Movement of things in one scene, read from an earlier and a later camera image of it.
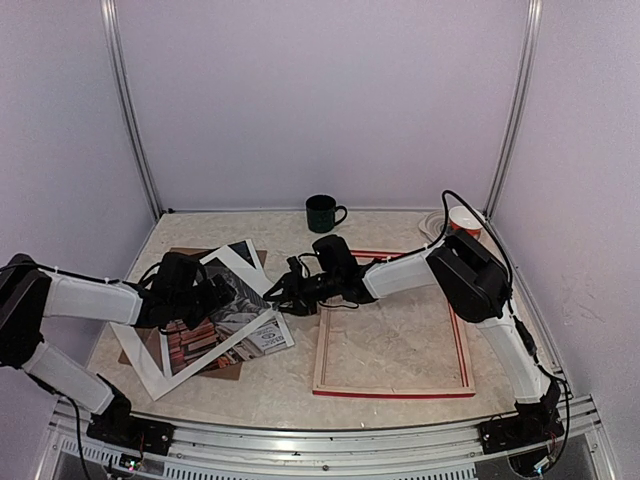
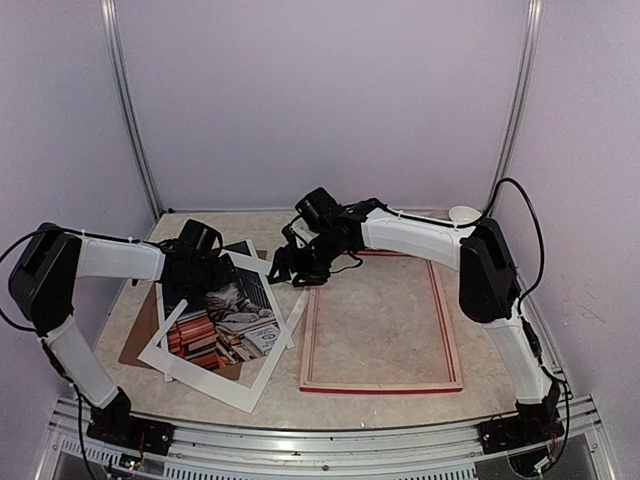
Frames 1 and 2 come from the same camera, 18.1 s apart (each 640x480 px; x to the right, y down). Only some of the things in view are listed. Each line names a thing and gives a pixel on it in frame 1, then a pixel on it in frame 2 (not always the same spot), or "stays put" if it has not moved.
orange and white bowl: (461, 218) stays put
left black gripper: (213, 300) -> (222, 277)
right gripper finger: (290, 284) -> (283, 262)
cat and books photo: (250, 302) stays put
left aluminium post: (120, 77) stays put
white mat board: (144, 345) -> (225, 389)
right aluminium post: (519, 107) stays put
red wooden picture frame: (321, 355) -> (306, 384)
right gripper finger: (299, 306) -> (309, 279)
